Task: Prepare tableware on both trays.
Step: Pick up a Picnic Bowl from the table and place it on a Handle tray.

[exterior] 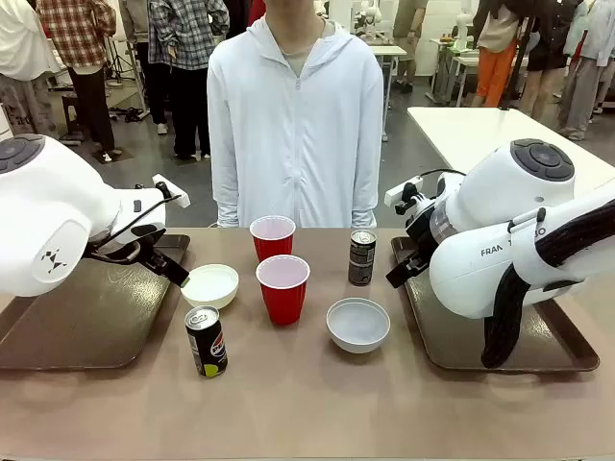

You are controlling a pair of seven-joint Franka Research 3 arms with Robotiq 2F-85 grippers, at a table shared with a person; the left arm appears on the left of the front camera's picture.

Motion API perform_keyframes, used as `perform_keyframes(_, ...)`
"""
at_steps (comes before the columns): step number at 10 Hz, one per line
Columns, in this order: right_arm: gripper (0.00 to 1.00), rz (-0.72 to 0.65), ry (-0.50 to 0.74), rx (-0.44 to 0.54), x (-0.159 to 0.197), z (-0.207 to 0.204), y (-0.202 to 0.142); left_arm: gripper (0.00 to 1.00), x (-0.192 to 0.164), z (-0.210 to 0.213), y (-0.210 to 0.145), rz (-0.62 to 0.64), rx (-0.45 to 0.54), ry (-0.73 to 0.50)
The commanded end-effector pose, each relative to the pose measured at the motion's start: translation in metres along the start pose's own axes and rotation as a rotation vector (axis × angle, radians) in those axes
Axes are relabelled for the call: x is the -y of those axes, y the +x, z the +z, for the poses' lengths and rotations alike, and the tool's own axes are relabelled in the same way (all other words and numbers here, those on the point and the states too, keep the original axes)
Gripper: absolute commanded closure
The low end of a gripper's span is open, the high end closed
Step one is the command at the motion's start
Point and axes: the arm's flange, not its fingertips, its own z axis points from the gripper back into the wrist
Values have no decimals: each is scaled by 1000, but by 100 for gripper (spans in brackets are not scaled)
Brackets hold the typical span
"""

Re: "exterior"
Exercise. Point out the grey-blue bowl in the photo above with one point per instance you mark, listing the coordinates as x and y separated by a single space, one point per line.
358 326

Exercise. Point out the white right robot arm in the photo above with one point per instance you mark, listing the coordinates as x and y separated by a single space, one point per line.
504 192

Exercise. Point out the bystander in white shirt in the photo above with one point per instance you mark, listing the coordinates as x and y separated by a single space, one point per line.
19 48

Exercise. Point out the bystander in black clothes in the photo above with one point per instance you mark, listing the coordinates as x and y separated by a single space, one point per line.
550 48

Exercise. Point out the bystander in light blue jacket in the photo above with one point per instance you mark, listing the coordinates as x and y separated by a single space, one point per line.
588 57

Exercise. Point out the bystander in olive shirt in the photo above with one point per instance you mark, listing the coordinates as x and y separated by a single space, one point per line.
410 29

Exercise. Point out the large white table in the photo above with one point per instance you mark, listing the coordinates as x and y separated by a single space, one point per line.
480 129

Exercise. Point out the person in white hoodie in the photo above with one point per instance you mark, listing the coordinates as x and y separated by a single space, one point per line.
295 134

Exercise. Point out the bystander in orange trousers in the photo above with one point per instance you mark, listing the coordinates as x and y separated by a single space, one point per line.
497 62

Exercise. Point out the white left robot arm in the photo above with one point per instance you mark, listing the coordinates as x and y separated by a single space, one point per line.
48 216

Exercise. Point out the red plastic cup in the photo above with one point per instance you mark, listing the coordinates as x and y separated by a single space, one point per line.
272 245
283 298

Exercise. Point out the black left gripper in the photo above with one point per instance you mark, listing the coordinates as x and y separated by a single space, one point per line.
154 257

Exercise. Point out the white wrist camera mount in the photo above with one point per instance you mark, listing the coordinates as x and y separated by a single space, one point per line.
181 200
399 191

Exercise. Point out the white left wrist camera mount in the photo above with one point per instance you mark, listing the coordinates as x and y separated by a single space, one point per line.
181 200

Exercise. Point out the white background desk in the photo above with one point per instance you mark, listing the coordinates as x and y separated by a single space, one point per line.
463 60

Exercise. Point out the bystander in grey top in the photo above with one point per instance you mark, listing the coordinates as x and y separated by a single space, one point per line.
134 19

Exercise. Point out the bystander in blue plaid shirt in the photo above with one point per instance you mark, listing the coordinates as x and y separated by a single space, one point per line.
185 38

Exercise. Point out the black vertical pole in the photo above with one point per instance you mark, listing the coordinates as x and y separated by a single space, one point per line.
518 62

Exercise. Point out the bystander in red plaid shirt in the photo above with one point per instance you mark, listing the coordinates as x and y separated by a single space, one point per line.
77 33

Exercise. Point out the brown plastic tray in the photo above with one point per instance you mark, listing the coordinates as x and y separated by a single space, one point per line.
456 346
105 312

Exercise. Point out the black stool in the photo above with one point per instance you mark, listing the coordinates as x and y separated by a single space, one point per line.
72 103

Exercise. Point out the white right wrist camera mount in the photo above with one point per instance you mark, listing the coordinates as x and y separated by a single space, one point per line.
399 191

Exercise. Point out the black Pepsi can green accent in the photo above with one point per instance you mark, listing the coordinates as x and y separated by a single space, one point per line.
207 346

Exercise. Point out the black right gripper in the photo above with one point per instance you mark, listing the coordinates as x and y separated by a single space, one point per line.
420 235

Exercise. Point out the white bowl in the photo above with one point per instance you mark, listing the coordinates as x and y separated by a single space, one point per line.
214 285

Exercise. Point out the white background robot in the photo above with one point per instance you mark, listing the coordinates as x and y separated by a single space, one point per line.
369 12

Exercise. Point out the person's left forearm white sleeve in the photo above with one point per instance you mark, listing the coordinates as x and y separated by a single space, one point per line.
365 197

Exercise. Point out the small white background table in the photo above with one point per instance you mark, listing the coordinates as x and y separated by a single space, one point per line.
390 50

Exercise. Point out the person's right forearm white sleeve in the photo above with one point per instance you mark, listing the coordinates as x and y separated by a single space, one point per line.
227 197

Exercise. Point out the black wheeled stand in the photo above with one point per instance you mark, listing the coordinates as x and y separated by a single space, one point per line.
130 114

